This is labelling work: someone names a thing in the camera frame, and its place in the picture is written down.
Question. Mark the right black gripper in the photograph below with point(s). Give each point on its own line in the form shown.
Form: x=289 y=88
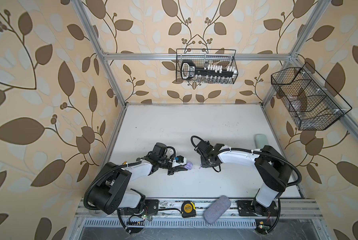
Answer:
x=203 y=164

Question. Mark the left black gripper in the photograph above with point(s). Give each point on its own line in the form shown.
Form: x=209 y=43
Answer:
x=171 y=172

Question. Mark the purple earbud charging case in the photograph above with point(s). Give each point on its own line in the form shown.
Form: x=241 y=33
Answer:
x=189 y=166

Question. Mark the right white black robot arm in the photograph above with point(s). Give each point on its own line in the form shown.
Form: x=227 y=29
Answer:
x=276 y=172

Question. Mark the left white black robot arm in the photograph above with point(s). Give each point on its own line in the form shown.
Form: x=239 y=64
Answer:
x=109 y=190

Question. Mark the grey fabric glasses case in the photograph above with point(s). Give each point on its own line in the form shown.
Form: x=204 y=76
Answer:
x=216 y=209

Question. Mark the green glasses case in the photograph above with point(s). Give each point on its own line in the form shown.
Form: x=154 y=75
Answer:
x=261 y=141

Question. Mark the yellow black tape measure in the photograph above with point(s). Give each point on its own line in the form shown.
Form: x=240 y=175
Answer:
x=188 y=209

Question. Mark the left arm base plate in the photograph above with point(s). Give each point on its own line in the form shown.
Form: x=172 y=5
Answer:
x=150 y=207

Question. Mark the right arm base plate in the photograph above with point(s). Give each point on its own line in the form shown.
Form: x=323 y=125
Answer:
x=248 y=207

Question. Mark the black socket holder rail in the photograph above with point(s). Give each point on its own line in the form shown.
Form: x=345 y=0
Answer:
x=189 y=70

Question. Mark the back black wire basket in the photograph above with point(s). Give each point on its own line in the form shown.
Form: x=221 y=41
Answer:
x=224 y=57

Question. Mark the black wire basket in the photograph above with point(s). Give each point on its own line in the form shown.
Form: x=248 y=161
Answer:
x=224 y=57
x=312 y=102

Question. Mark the right black wire basket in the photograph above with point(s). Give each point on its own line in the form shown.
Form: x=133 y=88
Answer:
x=312 y=102

